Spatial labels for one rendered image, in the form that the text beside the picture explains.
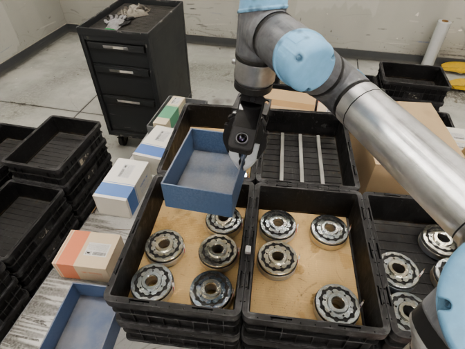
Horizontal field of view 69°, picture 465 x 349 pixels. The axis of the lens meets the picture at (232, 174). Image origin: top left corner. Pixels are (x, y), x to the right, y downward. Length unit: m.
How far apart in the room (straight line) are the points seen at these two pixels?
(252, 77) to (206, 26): 3.64
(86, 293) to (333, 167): 0.88
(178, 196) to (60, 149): 1.36
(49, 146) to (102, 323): 1.22
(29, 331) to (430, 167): 1.01
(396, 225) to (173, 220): 0.66
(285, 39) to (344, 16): 3.51
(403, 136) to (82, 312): 0.91
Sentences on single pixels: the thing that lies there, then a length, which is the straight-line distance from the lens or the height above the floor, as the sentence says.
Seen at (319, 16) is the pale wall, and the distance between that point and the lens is 3.99.
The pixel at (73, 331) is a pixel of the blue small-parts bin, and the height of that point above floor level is 0.70.
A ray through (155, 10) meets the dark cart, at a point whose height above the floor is 0.86.
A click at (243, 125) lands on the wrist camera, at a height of 1.26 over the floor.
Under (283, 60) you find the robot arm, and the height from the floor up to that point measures 1.42.
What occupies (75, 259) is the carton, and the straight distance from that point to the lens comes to 1.09.
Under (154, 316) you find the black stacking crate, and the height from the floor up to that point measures 0.87.
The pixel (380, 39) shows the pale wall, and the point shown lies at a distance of 4.11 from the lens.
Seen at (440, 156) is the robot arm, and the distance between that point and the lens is 0.48.
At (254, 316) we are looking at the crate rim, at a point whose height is 0.93.
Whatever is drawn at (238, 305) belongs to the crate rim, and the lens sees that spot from 0.76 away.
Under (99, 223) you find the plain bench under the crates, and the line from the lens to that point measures 1.25.
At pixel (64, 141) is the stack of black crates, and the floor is 0.49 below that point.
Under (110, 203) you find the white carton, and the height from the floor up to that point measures 0.76.
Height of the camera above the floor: 1.61
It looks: 43 degrees down
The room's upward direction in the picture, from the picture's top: straight up
